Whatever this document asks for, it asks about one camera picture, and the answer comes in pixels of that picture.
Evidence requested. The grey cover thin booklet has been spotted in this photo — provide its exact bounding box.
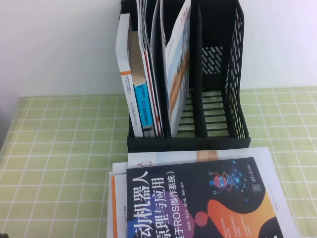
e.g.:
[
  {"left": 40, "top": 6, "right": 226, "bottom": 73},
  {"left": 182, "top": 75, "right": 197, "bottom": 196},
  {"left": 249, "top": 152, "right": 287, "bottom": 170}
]
[{"left": 150, "top": 0, "right": 171, "bottom": 136}]

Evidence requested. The white booklet orange stripe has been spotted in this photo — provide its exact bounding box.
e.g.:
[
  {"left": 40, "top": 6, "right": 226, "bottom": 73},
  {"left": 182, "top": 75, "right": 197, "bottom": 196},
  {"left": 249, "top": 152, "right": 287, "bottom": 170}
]
[{"left": 108, "top": 171, "right": 128, "bottom": 238}]

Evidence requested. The white brochure wood stripe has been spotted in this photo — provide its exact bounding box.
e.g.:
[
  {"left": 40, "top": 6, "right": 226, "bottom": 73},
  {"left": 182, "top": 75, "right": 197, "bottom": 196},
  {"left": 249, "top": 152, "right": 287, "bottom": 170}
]
[{"left": 127, "top": 146, "right": 302, "bottom": 238}]

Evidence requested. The green checked tablecloth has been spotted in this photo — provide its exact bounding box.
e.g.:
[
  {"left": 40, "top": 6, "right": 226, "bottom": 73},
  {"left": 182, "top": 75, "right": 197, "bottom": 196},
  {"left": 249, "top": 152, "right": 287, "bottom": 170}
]
[{"left": 0, "top": 86, "right": 317, "bottom": 238}]

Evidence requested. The black plastic book holder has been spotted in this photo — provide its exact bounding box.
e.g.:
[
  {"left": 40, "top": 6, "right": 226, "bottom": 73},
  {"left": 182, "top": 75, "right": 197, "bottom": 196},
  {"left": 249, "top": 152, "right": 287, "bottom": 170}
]
[{"left": 119, "top": 0, "right": 251, "bottom": 152}]

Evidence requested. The dark robot textbook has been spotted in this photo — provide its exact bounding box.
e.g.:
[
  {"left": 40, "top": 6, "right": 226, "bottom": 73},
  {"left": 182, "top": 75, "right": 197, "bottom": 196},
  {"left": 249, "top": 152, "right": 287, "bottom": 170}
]
[{"left": 125, "top": 156, "right": 285, "bottom": 238}]

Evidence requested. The blue spine book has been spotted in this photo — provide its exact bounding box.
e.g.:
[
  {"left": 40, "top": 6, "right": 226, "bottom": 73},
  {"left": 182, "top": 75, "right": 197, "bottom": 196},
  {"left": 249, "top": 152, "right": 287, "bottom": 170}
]
[{"left": 128, "top": 31, "right": 157, "bottom": 138}]

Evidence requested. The plain white paper booklet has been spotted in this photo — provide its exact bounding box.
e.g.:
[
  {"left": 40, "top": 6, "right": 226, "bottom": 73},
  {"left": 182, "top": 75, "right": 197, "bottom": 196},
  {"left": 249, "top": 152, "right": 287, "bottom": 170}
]
[{"left": 112, "top": 161, "right": 129, "bottom": 177}]

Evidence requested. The desert cover robot brochure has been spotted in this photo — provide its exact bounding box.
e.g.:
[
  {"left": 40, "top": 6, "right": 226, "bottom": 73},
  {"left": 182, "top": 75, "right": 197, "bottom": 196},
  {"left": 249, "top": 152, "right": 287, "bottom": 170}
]
[{"left": 159, "top": 0, "right": 193, "bottom": 136}]

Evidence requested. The white book orange band spine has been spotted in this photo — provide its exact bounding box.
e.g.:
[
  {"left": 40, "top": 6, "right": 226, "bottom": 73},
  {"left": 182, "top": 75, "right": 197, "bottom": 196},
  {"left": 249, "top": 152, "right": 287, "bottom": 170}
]
[{"left": 115, "top": 13, "right": 144, "bottom": 137}]

